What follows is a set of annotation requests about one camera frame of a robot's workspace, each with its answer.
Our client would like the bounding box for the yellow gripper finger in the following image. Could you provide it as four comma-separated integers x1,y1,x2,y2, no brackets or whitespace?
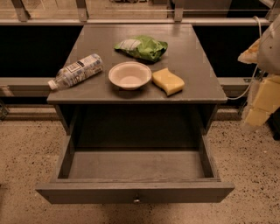
237,39,260,64
241,74,280,131

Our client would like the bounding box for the yellow sponge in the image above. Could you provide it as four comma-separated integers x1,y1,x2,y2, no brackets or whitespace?
152,68,185,96

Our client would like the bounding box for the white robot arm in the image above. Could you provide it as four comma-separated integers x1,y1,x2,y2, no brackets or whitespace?
238,15,280,131

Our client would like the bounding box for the open grey top drawer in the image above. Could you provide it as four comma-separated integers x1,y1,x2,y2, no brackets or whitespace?
36,136,235,204

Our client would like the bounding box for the metal window railing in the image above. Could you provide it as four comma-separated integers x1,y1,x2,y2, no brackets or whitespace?
0,0,280,26

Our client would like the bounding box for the green chip bag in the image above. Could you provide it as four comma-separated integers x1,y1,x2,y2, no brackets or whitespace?
114,35,168,62

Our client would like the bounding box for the white paper bowl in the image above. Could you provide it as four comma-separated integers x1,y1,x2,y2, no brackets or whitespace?
108,61,151,90

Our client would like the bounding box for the clear plastic water bottle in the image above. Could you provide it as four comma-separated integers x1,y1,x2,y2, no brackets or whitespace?
48,53,102,90

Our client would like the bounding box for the grey wooden cabinet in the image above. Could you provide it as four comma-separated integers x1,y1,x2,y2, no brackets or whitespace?
48,24,226,150

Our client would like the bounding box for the white cable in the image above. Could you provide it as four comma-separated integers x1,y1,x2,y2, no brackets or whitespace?
227,16,263,102

